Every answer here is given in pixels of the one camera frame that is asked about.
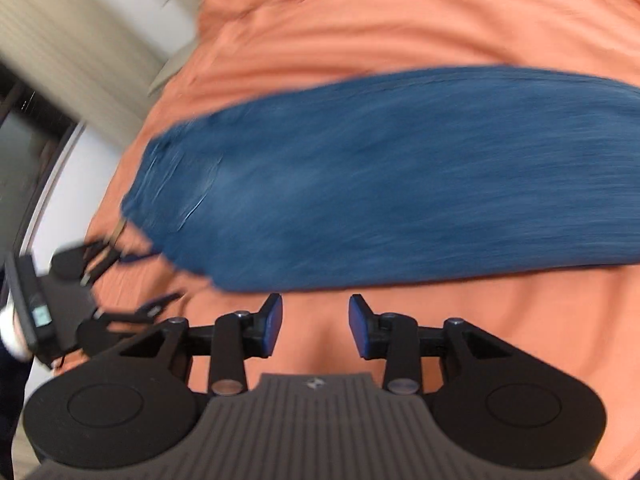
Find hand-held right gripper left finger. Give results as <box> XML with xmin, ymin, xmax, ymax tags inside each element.
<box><xmin>120</xmin><ymin>294</ymin><xmax>284</xmax><ymax>397</ymax></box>

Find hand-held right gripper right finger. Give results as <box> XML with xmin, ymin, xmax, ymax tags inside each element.
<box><xmin>348</xmin><ymin>294</ymin><xmax>521</xmax><ymax>395</ymax></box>

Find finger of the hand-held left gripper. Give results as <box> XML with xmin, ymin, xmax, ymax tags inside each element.
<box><xmin>76</xmin><ymin>291</ymin><xmax>184</xmax><ymax>357</ymax></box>
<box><xmin>52</xmin><ymin>239</ymin><xmax>156</xmax><ymax>287</ymax></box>

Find blue denim pants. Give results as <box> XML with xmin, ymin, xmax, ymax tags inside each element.
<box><xmin>121</xmin><ymin>64</ymin><xmax>640</xmax><ymax>295</ymax></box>

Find dark framed window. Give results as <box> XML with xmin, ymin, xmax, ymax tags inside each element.
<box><xmin>0</xmin><ymin>67</ymin><xmax>83</xmax><ymax>261</ymax></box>

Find beige curtain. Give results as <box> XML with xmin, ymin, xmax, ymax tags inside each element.
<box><xmin>0</xmin><ymin>0</ymin><xmax>168</xmax><ymax>148</ymax></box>

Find orange duvet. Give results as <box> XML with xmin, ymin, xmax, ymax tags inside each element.
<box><xmin>55</xmin><ymin>0</ymin><xmax>640</xmax><ymax>480</ymax></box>

